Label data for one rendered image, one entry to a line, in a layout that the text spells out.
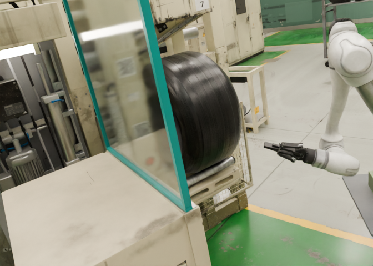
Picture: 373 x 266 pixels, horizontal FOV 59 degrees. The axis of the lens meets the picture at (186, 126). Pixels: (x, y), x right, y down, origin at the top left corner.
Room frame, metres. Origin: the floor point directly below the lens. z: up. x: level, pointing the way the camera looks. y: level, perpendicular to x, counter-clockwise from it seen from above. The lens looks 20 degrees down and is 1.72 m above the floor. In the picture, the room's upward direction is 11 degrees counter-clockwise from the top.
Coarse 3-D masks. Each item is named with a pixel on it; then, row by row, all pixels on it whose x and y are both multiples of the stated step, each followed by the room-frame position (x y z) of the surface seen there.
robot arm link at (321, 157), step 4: (316, 152) 1.37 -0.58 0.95; (320, 152) 1.36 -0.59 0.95; (324, 152) 1.36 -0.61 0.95; (328, 152) 1.36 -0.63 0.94; (316, 156) 1.35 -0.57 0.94; (320, 156) 1.34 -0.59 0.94; (324, 156) 1.34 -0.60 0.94; (328, 156) 1.34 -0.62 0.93; (316, 160) 1.34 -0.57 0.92; (320, 160) 1.33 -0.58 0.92; (324, 160) 1.33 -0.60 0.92; (312, 164) 1.36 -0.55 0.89; (316, 164) 1.34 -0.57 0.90; (320, 164) 1.33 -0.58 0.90; (324, 164) 1.33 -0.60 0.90; (320, 168) 1.35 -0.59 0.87
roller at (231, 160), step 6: (222, 162) 1.51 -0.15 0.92; (228, 162) 1.52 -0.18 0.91; (234, 162) 1.53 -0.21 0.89; (210, 168) 1.47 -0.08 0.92; (216, 168) 1.48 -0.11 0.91; (222, 168) 1.49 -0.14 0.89; (198, 174) 1.43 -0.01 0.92; (204, 174) 1.44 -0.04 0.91; (210, 174) 1.46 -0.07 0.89; (192, 180) 1.41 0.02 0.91; (198, 180) 1.42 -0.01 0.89
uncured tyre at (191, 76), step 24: (168, 72) 1.44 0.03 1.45; (192, 72) 1.43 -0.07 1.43; (216, 72) 1.46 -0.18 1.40; (192, 96) 1.34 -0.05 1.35; (216, 96) 1.38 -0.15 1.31; (192, 120) 1.31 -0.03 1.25; (216, 120) 1.34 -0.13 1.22; (240, 120) 1.41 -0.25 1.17; (192, 144) 1.31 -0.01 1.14; (216, 144) 1.34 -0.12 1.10; (192, 168) 1.38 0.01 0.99
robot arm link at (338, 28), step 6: (336, 24) 1.32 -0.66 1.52; (342, 24) 1.30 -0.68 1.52; (348, 24) 1.29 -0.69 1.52; (354, 24) 1.30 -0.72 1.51; (336, 30) 1.30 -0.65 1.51; (342, 30) 1.29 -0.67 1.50; (348, 30) 1.28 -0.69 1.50; (354, 30) 1.28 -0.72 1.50; (330, 36) 1.33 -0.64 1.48; (330, 42) 1.28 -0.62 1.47; (330, 66) 1.33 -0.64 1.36
